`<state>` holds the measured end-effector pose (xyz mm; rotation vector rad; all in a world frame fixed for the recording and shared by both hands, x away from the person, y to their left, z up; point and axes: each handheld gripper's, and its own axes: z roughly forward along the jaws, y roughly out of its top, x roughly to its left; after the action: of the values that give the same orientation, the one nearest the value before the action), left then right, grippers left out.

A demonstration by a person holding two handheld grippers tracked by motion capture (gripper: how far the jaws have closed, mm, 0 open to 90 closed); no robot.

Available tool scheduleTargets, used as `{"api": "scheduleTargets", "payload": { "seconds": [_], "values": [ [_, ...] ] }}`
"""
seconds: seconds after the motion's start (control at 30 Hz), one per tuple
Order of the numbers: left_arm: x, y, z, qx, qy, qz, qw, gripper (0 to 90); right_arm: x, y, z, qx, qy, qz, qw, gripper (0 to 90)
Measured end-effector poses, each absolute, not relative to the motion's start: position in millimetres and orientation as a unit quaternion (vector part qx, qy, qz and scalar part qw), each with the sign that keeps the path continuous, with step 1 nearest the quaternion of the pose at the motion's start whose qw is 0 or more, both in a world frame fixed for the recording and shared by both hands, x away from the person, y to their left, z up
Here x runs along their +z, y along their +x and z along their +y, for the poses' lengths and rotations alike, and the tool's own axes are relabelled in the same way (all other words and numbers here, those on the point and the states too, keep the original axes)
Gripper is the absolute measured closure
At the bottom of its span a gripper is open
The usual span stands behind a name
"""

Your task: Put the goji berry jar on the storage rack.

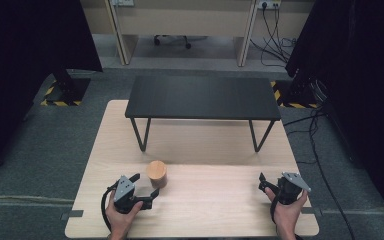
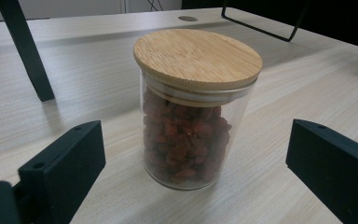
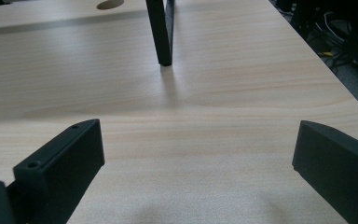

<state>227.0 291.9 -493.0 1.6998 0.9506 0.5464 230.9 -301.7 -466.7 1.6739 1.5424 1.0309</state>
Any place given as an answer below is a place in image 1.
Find black office chair base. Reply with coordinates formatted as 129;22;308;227
152;34;193;51

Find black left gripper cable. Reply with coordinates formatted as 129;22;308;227
100;182;120;233

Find black cables under desk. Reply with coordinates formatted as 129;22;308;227
249;3;298;69

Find person's left hand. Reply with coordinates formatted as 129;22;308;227
105;191;145;236

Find black floor cable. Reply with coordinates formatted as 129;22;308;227
282;108;358;240

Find white wall socket strip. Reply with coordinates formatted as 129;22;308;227
111;0;136;8

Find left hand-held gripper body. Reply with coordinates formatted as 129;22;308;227
113;175;154;215

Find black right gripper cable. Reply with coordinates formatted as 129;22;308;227
269;188;285;225

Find black stand base, striped tape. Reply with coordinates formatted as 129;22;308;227
39;68;92;107
269;79;322;110

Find round wooden jar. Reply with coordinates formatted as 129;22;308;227
145;160;169;190

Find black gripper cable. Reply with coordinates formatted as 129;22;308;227
269;188;285;225
100;182;120;233

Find white wall socket with plugs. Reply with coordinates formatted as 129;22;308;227
256;0;283;11

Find black metal-legged shelf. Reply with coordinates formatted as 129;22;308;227
124;75;282;154

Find person's right hand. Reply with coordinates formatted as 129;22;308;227
264;186;310;235

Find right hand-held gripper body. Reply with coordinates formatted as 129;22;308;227
274;171;312;206

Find grey tape strip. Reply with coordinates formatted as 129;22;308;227
60;209;85;221

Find black curtain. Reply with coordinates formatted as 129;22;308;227
284;0;384;222
0;0;104;185

